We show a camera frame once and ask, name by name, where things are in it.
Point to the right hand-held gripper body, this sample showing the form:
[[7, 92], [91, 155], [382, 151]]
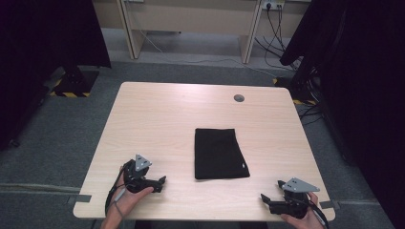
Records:
[[294, 203]]

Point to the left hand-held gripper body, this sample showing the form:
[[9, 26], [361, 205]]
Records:
[[137, 179]]

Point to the black tank top white trim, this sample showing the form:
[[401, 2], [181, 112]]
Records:
[[219, 154]]

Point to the person's right hand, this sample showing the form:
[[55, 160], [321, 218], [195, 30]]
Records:
[[307, 219]]

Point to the person's left hand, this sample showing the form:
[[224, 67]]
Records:
[[130, 200]]

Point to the grey tape strip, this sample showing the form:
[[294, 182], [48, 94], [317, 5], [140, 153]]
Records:
[[79, 198], [331, 204]]

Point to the black stand base striped tape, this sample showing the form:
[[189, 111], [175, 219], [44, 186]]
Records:
[[74, 83], [296, 87]]

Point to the black curtain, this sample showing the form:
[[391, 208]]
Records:
[[366, 79], [41, 47]]

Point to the beige wooden desk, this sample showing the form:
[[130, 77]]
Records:
[[191, 19]]

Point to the white wall socket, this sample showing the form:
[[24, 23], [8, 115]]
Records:
[[272, 4]]

